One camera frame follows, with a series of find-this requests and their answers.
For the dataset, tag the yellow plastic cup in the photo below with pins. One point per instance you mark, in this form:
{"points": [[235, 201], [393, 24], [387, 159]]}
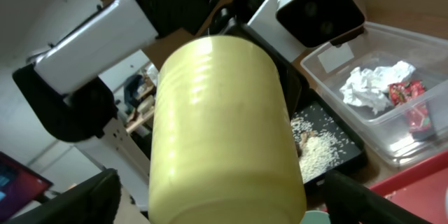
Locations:
{"points": [[222, 144]]}

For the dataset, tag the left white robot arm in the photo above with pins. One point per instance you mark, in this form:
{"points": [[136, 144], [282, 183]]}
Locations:
{"points": [[74, 105]]}

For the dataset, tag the red serving tray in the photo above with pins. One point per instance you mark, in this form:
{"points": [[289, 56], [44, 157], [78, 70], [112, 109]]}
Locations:
{"points": [[421, 189]]}

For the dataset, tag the mint green bowl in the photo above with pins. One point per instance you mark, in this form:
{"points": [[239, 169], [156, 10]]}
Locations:
{"points": [[315, 217]]}

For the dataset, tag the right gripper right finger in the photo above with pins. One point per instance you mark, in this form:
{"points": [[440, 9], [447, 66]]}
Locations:
{"points": [[349, 202]]}

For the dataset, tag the monitor screen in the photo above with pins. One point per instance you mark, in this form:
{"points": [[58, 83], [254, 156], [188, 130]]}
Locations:
{"points": [[19, 186]]}

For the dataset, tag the rice and food leftovers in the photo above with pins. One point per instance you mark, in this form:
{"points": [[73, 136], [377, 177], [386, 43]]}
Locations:
{"points": [[319, 149]]}

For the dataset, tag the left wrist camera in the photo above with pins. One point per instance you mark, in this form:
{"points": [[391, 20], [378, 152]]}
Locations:
{"points": [[292, 26]]}

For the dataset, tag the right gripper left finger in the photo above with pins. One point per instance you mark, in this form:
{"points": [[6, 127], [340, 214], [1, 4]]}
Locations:
{"points": [[94, 201]]}

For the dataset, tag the crumpled white paper napkin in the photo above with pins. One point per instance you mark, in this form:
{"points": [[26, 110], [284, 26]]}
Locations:
{"points": [[369, 87]]}

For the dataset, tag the red snack wrapper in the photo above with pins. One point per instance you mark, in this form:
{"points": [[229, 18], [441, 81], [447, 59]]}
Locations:
{"points": [[405, 92]]}

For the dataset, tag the black food waste tray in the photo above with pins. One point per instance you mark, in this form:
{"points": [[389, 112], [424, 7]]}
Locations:
{"points": [[316, 110]]}

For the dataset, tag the clear plastic waste bin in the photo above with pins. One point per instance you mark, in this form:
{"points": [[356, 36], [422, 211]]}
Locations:
{"points": [[388, 131]]}

